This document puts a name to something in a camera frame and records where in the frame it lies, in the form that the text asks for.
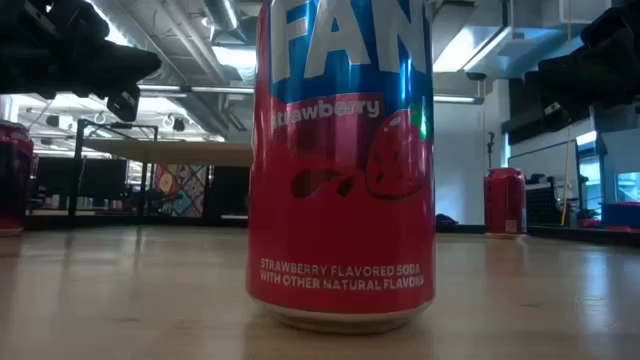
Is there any round silver ceiling duct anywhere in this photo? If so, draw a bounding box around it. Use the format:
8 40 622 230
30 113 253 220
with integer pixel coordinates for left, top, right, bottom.
202 0 241 32

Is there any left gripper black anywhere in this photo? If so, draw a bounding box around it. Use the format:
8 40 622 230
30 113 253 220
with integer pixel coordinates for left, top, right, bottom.
0 0 164 124

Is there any colourful wall poster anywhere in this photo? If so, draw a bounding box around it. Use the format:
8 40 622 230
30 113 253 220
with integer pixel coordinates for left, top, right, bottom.
152 164 209 219

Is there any short ceiling light tube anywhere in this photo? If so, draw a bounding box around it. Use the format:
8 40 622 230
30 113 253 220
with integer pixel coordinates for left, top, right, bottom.
432 94 485 105

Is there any red cola can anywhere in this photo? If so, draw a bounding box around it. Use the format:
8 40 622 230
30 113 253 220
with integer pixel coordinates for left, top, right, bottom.
0 119 35 237
482 167 528 237

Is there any long ceiling light tube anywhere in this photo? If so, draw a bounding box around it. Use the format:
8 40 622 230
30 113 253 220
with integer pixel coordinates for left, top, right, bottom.
137 83 256 96

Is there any yellow hanging cable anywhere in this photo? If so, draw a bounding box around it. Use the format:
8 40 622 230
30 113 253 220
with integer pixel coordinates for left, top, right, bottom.
559 124 572 226

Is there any black bag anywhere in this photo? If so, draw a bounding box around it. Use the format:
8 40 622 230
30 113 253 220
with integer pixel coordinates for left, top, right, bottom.
434 213 459 234

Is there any black pegboard rack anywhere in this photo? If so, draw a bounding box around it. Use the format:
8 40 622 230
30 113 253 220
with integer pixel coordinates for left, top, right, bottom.
524 172 560 227

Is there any rectangular silver ceiling duct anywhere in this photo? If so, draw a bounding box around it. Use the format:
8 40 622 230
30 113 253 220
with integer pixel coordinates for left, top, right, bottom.
433 0 586 81

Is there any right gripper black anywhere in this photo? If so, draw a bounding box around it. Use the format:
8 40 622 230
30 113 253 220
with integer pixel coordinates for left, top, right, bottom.
524 0 640 108

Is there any dark panel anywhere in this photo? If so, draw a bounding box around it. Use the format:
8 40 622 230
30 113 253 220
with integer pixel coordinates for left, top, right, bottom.
207 165 251 221

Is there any strawberry Fanta soda can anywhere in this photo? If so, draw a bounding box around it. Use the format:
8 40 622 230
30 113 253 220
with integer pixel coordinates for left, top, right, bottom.
245 0 437 335

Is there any blue plastic bin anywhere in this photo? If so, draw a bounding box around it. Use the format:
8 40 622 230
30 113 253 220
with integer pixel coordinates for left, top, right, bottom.
601 201 640 231

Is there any black monitor screen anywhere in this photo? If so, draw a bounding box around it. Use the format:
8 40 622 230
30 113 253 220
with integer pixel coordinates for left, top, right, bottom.
35 157 129 201

